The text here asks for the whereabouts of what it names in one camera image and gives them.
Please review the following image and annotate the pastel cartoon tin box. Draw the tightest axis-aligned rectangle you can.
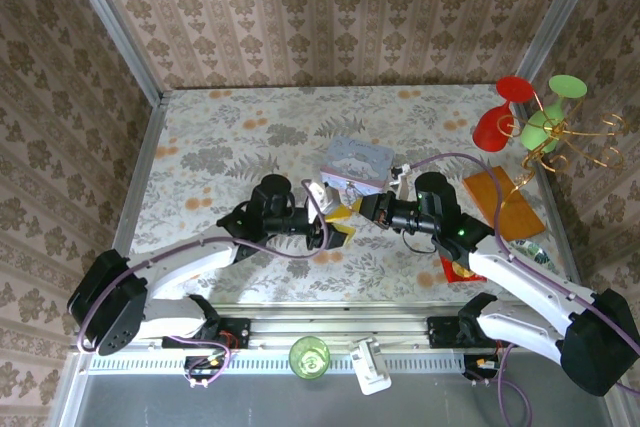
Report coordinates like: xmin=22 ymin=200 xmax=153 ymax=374
xmin=319 ymin=135 xmax=394 ymax=199

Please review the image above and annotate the orange wooden board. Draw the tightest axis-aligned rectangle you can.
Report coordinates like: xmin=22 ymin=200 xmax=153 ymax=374
xmin=461 ymin=164 xmax=547 ymax=242

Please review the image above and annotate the red packet with gold print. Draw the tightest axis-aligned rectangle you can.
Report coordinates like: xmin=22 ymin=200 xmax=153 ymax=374
xmin=439 ymin=253 xmax=487 ymax=285

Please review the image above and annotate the red plastic wine glass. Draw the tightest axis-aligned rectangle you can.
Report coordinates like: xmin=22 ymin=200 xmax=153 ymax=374
xmin=472 ymin=75 xmax=535 ymax=154

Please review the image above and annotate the floral table mat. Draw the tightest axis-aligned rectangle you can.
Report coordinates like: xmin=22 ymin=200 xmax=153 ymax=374
xmin=130 ymin=84 xmax=584 ymax=306

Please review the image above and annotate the green patterned packet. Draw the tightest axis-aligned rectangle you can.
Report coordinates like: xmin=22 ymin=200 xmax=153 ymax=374
xmin=509 ymin=238 xmax=558 ymax=276

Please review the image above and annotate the green plastic wine glass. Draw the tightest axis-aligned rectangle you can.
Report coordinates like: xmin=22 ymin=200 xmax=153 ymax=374
xmin=520 ymin=74 xmax=589 ymax=155

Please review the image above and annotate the green transparent cup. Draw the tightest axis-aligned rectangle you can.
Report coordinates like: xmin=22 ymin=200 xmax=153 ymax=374
xmin=288 ymin=335 xmax=332 ymax=379

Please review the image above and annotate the black power connector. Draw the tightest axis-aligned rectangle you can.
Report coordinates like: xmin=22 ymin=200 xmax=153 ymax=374
xmin=183 ymin=354 xmax=225 ymax=389
xmin=463 ymin=354 xmax=507 ymax=387

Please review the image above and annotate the grey metal shelf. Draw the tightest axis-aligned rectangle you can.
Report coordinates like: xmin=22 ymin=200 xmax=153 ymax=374
xmin=49 ymin=346 xmax=640 ymax=427

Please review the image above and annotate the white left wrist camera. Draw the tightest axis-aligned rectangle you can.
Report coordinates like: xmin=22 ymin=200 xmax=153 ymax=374
xmin=301 ymin=178 xmax=336 ymax=224

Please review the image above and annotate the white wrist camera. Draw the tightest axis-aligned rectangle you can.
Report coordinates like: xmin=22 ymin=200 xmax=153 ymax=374
xmin=389 ymin=162 xmax=411 ymax=196
xmin=301 ymin=178 xmax=336 ymax=224

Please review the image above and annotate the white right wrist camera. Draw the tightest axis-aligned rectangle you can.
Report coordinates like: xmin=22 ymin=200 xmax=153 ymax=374
xmin=389 ymin=162 xmax=411 ymax=196

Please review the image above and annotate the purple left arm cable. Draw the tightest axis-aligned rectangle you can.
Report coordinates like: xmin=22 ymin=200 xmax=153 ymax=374
xmin=77 ymin=177 xmax=332 ymax=389

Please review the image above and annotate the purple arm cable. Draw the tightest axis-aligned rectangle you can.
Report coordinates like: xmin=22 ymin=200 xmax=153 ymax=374
xmin=77 ymin=177 xmax=332 ymax=389
xmin=404 ymin=152 xmax=640 ymax=424

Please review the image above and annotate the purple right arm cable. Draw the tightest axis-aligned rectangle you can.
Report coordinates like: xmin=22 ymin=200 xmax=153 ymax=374
xmin=404 ymin=152 xmax=640 ymax=424

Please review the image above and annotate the aluminium frame rail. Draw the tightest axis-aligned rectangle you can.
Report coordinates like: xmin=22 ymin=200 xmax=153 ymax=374
xmin=69 ymin=302 xmax=621 ymax=352

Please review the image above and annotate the aluminium side rail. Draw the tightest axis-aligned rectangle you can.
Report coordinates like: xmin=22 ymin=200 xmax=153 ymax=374
xmin=116 ymin=91 xmax=174 ymax=254
xmin=532 ymin=164 xmax=585 ymax=284

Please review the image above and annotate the gold wire glass rack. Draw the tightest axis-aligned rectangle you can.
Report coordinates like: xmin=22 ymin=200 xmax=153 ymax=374
xmin=497 ymin=89 xmax=629 ymax=213

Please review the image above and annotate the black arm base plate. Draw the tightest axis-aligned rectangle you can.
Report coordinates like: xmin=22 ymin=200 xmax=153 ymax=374
xmin=162 ymin=317 xmax=252 ymax=351
xmin=426 ymin=315 xmax=504 ymax=349

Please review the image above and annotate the white plastic bracket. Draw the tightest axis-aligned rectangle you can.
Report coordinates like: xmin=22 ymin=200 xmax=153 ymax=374
xmin=349 ymin=337 xmax=393 ymax=396

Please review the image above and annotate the slotted grey cable duct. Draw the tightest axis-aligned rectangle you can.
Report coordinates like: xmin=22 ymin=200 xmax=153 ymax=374
xmin=84 ymin=350 xmax=466 ymax=374

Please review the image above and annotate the aluminium corner post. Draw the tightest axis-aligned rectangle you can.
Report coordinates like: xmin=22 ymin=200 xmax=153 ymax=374
xmin=57 ymin=0 xmax=170 ymax=106
xmin=516 ymin=0 xmax=610 ymax=82

